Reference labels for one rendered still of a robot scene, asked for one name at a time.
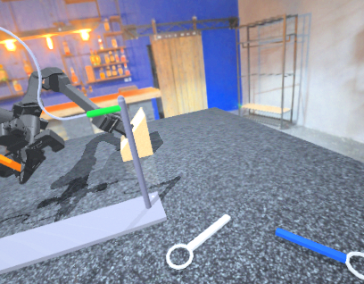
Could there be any orange handle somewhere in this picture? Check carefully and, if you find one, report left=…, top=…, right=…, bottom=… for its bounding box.
left=0, top=155, right=21, bottom=171

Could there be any white loop with straight handle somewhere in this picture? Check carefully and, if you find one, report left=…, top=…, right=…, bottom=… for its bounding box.
left=166, top=214, right=230, bottom=270

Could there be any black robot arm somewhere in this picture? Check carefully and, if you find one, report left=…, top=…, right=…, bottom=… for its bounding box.
left=0, top=67, right=127, bottom=147

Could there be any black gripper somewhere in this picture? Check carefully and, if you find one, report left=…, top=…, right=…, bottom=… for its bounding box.
left=0, top=126, right=64, bottom=185

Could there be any white hoop with blue handle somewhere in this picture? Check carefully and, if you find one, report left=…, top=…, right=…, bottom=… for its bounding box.
left=276, top=228, right=364, bottom=279

